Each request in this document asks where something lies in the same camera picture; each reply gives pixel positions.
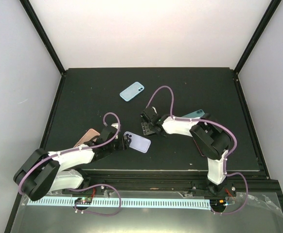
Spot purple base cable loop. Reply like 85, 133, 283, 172
68, 183, 122, 216
211, 172, 249, 216

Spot right black frame post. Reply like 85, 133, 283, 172
234, 0, 281, 75

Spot teal phone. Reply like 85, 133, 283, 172
182, 109, 205, 118

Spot right small circuit board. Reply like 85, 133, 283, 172
214, 199, 233, 206

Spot light blue phone case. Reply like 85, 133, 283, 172
120, 82, 144, 102

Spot black phone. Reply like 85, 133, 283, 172
141, 110, 152, 121

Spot left black frame post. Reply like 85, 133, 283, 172
19, 0, 66, 75

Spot left purple base cable loop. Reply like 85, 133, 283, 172
68, 183, 122, 216

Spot small circuit board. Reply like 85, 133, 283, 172
214, 199, 233, 206
74, 197, 92, 205

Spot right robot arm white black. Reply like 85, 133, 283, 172
141, 107, 232, 196

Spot right purple base cable loop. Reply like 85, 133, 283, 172
211, 172, 249, 216

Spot lilac phone case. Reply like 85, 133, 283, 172
124, 131, 151, 153

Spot pink phone case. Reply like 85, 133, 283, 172
74, 129, 100, 148

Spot light blue slotted cable duct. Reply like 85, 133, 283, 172
27, 196, 211, 210

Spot left small circuit board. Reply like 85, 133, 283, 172
74, 197, 92, 205

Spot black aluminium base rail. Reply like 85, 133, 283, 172
61, 169, 281, 197

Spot black frame post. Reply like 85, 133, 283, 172
234, 0, 281, 75
19, 0, 66, 75

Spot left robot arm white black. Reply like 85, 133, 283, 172
13, 123, 132, 201

